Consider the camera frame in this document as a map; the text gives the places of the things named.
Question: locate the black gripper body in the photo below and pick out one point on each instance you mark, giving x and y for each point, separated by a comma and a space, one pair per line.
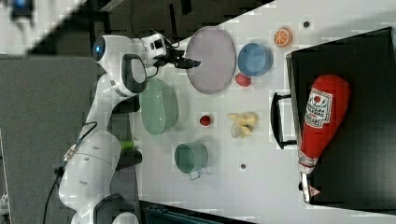
174, 56

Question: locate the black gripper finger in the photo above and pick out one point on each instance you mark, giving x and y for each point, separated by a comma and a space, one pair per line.
186, 64

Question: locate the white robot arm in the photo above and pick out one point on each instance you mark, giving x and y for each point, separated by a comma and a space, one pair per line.
88, 166

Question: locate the lavender round plate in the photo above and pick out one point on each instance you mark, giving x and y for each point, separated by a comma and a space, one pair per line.
214, 49

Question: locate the peeled yellow toy banana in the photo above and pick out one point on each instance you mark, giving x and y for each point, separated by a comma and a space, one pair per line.
243, 123

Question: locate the green colander bowl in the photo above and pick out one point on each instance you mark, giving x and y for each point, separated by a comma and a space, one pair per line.
158, 107

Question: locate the red toy strawberry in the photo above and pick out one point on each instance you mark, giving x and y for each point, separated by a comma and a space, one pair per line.
242, 80

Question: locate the small red toy tomato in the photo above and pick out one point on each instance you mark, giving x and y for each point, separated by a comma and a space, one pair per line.
205, 120

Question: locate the blue bowl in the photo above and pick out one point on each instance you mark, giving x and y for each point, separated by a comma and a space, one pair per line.
254, 60

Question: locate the orange slice toy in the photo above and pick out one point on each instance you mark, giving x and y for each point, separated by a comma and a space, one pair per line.
283, 37

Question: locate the red plush ketchup bottle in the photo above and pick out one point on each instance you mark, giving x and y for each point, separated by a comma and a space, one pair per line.
325, 109

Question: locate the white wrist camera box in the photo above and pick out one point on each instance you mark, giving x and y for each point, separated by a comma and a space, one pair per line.
155, 48

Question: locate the black cylinder mount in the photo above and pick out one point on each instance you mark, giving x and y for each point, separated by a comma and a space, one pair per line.
130, 105

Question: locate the green cup with handle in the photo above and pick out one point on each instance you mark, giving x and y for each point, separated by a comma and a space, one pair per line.
191, 159

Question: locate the black oven door handle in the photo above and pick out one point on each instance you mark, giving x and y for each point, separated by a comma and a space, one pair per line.
276, 122

